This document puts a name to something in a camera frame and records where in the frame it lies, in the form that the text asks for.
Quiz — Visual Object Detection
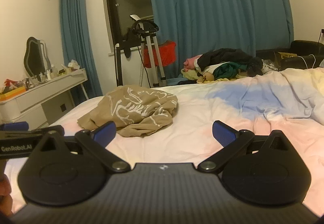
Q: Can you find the black sofa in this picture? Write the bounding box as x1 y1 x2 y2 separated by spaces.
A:
256 40 324 71

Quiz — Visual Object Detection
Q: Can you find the tissue box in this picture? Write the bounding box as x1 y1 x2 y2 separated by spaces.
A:
67 59 81 71

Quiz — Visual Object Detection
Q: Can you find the wide blue curtain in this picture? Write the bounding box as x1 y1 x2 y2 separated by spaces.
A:
145 0 294 80

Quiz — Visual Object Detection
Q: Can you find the wavy vanity mirror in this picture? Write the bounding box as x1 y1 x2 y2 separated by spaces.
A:
23 36 48 77

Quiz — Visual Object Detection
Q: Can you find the pink garment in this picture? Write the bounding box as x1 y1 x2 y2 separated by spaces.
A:
183 55 203 72

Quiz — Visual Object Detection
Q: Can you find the narrow blue curtain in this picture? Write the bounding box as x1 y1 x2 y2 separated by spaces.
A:
59 0 103 100

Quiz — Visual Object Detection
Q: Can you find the tan printed t-shirt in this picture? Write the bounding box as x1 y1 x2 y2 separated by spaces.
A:
77 85 179 137

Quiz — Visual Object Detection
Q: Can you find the red basket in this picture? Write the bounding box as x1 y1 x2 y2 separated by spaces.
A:
142 40 177 67

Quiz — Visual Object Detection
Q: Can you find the row of cosmetic bottles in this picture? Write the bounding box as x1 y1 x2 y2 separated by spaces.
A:
28 64 66 83

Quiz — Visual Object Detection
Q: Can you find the pale yellow fuzzy cloth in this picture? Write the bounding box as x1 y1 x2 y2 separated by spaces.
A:
181 68 228 84

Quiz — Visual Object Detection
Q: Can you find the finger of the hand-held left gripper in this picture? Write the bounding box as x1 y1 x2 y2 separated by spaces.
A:
0 121 29 131

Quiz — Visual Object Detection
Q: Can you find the person's left hand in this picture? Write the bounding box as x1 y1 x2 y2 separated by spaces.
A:
0 176 13 217

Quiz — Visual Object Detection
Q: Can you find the black white folding frame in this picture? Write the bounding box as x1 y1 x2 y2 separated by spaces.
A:
115 29 134 86

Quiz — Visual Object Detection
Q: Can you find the pastel tie-dye blanket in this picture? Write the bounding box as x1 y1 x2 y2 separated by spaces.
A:
5 67 324 214

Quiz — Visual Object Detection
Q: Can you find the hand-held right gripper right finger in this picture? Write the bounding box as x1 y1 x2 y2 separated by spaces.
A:
197 121 295 173

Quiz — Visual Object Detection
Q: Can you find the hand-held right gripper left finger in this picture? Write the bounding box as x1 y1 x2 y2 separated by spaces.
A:
33 121 131 173

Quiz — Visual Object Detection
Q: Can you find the cardboard box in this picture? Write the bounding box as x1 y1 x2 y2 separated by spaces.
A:
275 51 298 59

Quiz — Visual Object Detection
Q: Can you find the garment steamer stand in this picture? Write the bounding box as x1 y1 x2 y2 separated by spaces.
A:
129 14 167 88

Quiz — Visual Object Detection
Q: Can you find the green garment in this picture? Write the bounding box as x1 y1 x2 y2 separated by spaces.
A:
215 62 241 80

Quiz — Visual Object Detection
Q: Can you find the white cable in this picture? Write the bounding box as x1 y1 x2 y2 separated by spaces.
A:
296 54 317 69

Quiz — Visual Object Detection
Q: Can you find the yellow storage box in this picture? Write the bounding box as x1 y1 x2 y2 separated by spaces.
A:
0 86 27 101

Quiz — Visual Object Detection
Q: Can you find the black garment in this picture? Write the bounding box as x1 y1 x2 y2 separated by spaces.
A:
197 48 264 75

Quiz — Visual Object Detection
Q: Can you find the white dressing table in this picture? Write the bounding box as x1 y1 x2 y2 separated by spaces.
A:
0 68 89 128

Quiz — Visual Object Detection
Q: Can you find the white garment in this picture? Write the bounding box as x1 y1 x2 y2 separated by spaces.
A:
202 63 221 75

